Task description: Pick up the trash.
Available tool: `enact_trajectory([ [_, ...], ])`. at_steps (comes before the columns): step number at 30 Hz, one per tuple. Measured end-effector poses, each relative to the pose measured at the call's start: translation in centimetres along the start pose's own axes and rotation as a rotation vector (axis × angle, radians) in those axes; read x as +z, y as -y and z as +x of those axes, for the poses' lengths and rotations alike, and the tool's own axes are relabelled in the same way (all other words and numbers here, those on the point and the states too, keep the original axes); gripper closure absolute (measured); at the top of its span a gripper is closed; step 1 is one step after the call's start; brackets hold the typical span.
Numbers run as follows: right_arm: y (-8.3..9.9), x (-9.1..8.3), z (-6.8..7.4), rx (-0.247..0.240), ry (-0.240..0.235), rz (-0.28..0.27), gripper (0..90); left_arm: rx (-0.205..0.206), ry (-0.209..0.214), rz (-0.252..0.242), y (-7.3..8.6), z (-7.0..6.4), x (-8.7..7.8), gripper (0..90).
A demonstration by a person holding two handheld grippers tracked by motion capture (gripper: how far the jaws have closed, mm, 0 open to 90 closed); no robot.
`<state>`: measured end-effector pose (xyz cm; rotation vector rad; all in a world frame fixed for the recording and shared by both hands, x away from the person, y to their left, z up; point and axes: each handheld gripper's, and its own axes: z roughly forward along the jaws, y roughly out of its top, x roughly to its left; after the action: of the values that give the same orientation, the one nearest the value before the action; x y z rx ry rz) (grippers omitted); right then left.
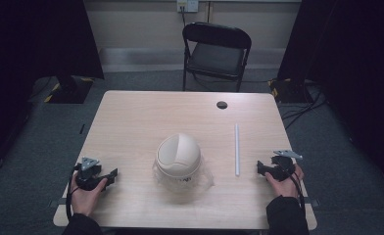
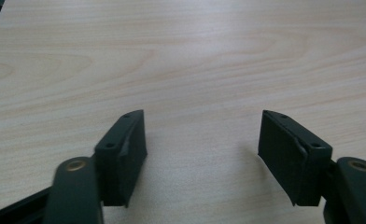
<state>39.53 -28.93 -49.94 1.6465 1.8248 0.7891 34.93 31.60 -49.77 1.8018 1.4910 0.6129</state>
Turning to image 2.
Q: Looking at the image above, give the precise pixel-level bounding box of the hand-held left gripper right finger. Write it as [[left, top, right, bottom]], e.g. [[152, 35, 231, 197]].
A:
[[258, 109, 333, 207]]

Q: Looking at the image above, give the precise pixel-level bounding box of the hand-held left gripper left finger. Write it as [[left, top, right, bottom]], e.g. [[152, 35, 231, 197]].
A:
[[93, 109, 148, 208]]

